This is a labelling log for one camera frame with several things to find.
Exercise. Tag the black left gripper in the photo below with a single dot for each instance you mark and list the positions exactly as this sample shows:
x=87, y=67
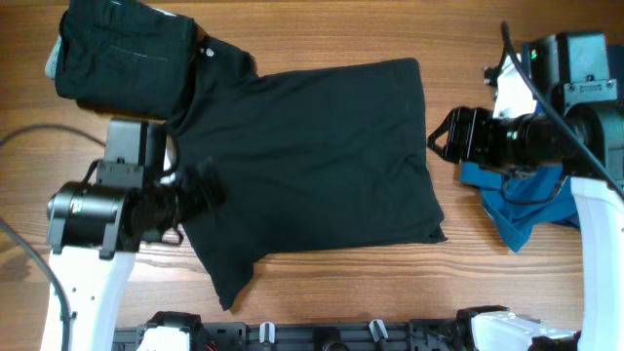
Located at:
x=201, y=202

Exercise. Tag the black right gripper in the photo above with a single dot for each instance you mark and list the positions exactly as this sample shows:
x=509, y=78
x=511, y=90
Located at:
x=465, y=130

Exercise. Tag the black t-shirt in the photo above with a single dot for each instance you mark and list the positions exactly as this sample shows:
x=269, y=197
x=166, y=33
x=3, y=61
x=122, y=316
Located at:
x=313, y=160

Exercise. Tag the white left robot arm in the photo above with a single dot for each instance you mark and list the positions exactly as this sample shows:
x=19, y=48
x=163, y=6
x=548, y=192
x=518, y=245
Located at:
x=95, y=231

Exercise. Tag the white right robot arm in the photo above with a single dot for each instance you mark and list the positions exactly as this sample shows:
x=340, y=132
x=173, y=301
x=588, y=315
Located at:
x=587, y=142

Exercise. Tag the blue polo shirt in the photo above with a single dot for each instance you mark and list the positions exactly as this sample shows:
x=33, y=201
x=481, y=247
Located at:
x=516, y=205

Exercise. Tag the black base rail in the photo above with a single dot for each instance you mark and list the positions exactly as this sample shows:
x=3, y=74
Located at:
x=414, y=335

